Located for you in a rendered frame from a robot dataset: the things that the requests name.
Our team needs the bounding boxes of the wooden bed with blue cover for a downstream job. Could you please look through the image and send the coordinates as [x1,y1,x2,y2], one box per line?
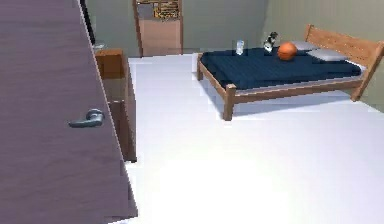
[195,23,384,122]

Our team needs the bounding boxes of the brown wooden chest of drawers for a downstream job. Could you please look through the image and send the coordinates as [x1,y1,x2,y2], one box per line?
[94,48,138,164]

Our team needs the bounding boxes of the brown wooden shelf cabinet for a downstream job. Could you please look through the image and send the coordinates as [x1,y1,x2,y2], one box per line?
[132,0,184,58]

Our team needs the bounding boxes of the small black and white object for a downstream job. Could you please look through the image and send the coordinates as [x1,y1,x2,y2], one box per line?
[263,31,280,53]

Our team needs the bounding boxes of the orange ball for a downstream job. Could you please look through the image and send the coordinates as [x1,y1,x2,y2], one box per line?
[277,41,298,62]

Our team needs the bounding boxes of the grey pillow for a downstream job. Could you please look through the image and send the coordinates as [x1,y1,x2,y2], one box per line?
[290,40,320,52]
[306,48,349,63]

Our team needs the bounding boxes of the purple-brown room door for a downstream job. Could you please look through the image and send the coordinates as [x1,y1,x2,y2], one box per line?
[0,0,139,224]

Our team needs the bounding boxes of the grey lever door handle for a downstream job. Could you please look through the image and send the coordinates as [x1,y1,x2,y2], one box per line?
[68,108,106,129]

